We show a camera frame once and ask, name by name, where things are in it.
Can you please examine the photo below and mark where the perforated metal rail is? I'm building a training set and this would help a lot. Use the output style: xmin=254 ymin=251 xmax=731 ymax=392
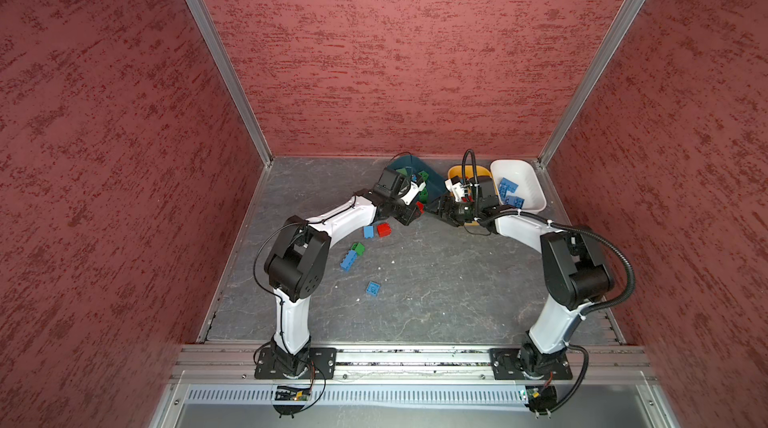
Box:
xmin=184 ymin=384 xmax=529 ymax=411

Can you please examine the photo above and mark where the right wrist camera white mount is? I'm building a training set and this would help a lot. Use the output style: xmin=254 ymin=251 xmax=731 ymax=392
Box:
xmin=445 ymin=177 xmax=472 ymax=203

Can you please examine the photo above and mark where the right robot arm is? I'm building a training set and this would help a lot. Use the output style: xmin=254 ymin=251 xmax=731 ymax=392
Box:
xmin=427 ymin=194 xmax=636 ymax=376

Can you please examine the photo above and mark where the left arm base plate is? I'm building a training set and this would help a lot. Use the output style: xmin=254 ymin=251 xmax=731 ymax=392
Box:
xmin=254 ymin=347 xmax=338 ymax=381

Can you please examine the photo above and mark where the red square brick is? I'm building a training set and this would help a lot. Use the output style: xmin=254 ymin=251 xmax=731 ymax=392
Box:
xmin=376 ymin=223 xmax=392 ymax=238

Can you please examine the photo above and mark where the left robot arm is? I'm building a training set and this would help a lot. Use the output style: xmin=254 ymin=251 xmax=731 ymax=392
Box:
xmin=264 ymin=168 xmax=427 ymax=372

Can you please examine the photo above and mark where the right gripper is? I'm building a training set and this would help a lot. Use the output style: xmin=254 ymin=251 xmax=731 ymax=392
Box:
xmin=423 ymin=195 xmax=482 ymax=226

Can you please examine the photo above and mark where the teal plastic bin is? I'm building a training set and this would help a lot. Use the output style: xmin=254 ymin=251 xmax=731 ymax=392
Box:
xmin=387 ymin=152 xmax=448 ymax=206

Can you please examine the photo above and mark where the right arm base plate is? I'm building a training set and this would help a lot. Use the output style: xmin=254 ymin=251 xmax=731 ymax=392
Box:
xmin=488 ymin=344 xmax=573 ymax=381

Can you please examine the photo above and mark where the white plastic bin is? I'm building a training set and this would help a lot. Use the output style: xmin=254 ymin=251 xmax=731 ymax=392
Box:
xmin=490 ymin=160 xmax=548 ymax=213

